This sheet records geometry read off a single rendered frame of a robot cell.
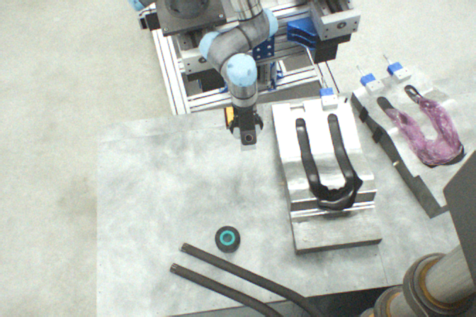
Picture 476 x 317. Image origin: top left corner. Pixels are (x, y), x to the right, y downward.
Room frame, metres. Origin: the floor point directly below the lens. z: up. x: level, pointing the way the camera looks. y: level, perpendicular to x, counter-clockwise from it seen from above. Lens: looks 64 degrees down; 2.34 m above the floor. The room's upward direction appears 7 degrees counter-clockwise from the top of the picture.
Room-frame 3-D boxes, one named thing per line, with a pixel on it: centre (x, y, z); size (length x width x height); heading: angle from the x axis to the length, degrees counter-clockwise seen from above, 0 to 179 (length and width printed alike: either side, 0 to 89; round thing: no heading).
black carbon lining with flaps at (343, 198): (0.68, -0.28, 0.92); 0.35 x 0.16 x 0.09; 1
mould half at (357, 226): (0.66, -0.27, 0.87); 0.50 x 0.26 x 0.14; 1
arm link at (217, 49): (0.88, 0.00, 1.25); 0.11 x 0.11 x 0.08; 32
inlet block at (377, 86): (0.99, -0.48, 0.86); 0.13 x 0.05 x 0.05; 18
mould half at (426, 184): (0.75, -0.62, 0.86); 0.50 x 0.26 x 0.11; 18
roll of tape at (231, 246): (0.48, 0.06, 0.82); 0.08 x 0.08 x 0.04
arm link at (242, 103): (0.78, -0.03, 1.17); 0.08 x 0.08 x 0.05
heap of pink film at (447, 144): (0.75, -0.62, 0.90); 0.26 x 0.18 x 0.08; 18
